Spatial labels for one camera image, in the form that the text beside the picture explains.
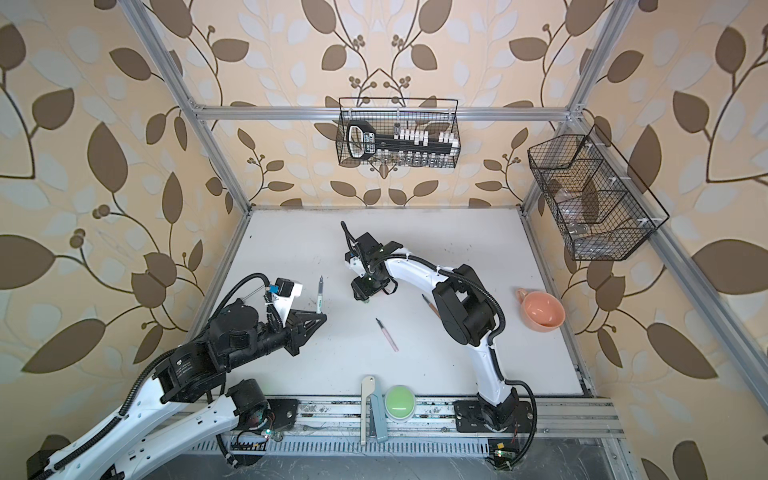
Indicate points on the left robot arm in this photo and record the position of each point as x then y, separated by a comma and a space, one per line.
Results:
182, 396

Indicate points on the brown pen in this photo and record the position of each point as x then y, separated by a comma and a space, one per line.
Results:
432, 307

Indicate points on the black tool in basket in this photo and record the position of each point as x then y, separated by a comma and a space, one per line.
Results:
398, 142

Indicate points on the pink pen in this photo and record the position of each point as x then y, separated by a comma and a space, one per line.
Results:
387, 335

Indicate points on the side wire basket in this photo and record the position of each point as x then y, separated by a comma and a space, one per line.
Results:
602, 207

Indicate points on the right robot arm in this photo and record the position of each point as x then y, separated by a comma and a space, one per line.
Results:
468, 312

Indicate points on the green pen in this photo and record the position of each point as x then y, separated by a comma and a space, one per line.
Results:
319, 299

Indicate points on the grey bracket tool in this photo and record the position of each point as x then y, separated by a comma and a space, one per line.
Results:
373, 420

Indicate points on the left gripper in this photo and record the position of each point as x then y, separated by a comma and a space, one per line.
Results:
297, 320

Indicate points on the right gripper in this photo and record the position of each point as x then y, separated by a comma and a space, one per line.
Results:
362, 290

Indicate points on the rear wire basket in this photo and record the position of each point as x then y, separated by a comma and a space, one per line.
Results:
433, 113

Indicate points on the pink cup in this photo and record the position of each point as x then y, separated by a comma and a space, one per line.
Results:
540, 311

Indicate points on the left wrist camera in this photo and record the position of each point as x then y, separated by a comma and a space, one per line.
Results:
280, 296

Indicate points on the green push button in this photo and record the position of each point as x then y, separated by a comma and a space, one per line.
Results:
400, 403

